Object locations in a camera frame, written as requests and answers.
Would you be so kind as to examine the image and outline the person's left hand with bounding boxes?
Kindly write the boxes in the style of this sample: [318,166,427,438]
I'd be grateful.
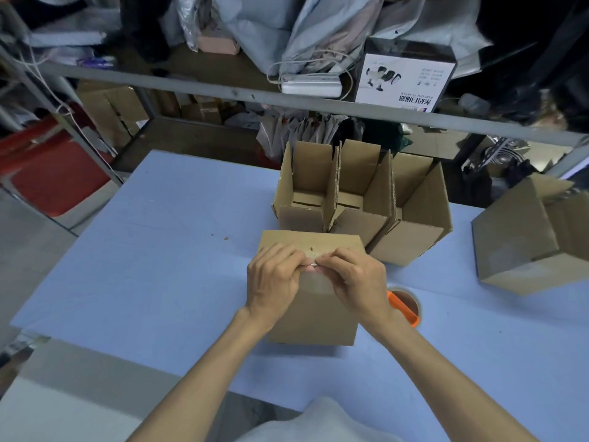
[246,243,314,327]

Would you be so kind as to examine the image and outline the person's right hand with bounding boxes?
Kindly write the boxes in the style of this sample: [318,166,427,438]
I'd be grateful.
[315,247,398,330]

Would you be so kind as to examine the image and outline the orange blue tape dispenser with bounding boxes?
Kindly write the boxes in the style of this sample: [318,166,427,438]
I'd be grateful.
[386,285,422,328]

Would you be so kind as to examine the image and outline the plain brown cardboard box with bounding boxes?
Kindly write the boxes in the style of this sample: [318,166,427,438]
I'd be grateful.
[471,173,589,298]

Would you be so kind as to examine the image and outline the large brown storage cardboard box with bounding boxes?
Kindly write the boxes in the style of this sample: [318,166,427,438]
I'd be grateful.
[75,82,150,150]

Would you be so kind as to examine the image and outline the person's right forearm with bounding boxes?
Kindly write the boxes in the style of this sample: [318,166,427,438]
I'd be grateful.
[368,312,539,442]

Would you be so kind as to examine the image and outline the person's left forearm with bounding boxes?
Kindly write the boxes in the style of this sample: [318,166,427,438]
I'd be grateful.
[126,308,272,442]

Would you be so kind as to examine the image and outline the person's white shirt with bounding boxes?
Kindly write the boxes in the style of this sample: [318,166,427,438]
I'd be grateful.
[234,396,406,442]

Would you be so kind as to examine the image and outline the dark green bag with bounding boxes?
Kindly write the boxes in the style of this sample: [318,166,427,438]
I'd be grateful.
[361,119,413,155]

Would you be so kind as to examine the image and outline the bundle of grey paper bags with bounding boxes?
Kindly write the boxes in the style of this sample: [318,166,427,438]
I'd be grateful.
[255,110,348,160]

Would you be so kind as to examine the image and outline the silver reflective roll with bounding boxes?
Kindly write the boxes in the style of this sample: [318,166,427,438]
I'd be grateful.
[483,138,530,164]

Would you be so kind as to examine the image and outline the white power strip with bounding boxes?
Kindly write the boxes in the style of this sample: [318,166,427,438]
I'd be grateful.
[279,74,344,99]

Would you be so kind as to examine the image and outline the white black printed box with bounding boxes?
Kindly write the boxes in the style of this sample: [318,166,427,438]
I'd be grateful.
[355,37,458,114]

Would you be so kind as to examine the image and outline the grey metal shelving rack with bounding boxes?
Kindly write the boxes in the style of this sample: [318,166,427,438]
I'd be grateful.
[0,0,589,235]

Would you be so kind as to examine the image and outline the white glossy cabinet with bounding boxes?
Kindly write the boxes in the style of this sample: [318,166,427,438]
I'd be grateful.
[0,338,231,442]

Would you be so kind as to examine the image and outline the red plastic stool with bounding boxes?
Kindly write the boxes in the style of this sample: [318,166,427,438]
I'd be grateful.
[0,105,116,218]

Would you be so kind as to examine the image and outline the pile of grey plastic mailers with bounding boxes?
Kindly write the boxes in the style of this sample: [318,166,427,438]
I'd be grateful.
[209,0,493,79]

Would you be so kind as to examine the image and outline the white perforated rack post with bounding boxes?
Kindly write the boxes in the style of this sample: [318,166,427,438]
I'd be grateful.
[547,142,589,180]

